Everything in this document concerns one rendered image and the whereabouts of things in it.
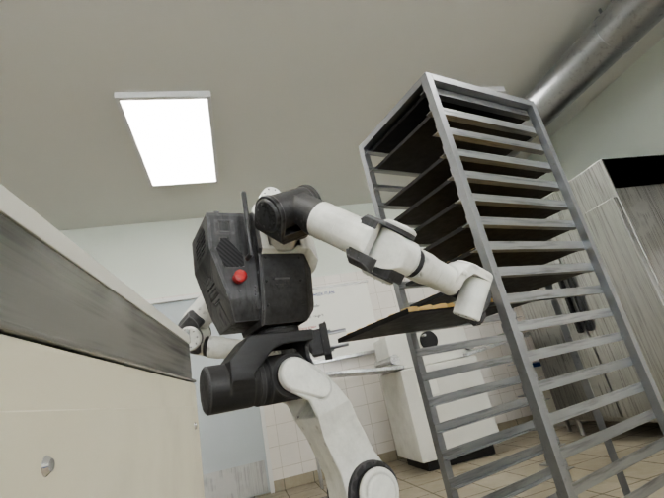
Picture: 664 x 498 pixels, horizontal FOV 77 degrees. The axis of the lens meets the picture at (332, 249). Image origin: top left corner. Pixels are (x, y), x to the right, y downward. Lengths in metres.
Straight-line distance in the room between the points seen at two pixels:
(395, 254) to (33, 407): 0.76
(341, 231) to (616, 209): 2.99
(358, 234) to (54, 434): 0.74
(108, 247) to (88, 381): 4.93
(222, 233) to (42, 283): 0.88
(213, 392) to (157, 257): 4.04
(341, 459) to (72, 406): 0.97
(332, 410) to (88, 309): 0.89
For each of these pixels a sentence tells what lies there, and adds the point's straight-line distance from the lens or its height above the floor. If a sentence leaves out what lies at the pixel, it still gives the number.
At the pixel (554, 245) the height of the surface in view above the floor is 1.14.
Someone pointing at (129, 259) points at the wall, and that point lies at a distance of 5.06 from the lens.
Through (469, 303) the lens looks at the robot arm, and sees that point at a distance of 1.03.
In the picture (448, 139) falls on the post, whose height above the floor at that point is 1.52.
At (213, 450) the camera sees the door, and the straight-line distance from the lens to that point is 4.68.
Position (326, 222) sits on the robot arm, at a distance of 0.92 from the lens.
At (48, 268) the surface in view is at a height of 0.88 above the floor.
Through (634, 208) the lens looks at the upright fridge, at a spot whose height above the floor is 1.61.
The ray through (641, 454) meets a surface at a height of 0.42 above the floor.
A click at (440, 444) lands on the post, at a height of 0.55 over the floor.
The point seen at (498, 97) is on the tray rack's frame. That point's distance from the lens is 1.94.
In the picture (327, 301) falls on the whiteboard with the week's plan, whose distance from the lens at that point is 4.85.
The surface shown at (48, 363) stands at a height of 0.83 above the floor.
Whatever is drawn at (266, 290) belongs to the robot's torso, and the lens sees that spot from 1.06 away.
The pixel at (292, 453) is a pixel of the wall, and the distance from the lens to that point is 4.68.
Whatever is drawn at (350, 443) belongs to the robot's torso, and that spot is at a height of 0.67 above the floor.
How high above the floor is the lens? 0.79
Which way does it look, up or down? 19 degrees up
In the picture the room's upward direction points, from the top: 12 degrees counter-clockwise
